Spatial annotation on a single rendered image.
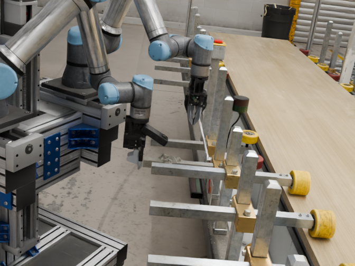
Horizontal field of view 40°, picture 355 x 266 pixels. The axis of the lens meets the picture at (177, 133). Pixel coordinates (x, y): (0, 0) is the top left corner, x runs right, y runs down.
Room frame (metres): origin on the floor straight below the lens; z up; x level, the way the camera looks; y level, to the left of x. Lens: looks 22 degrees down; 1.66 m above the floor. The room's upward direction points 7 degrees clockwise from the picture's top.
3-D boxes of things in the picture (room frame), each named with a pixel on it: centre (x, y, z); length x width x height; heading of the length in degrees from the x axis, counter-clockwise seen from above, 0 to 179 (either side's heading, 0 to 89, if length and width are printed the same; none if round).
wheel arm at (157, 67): (3.21, -0.01, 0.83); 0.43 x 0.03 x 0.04; 94
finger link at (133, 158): (1.68, 0.15, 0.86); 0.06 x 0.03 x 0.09; 94
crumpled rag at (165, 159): (1.70, 0.02, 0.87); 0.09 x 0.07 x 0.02; 94
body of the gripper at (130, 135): (1.69, 0.15, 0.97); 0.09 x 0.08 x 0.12; 94
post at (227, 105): (1.76, -0.17, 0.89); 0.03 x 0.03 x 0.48; 4
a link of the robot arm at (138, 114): (1.69, 0.14, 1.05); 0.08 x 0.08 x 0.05
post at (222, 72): (2.01, -0.15, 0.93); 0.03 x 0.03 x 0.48; 4
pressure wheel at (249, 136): (1.98, -0.30, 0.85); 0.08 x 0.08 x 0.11
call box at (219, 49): (2.27, -0.13, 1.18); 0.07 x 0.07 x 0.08; 4
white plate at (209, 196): (1.78, -0.15, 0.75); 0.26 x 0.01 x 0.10; 4
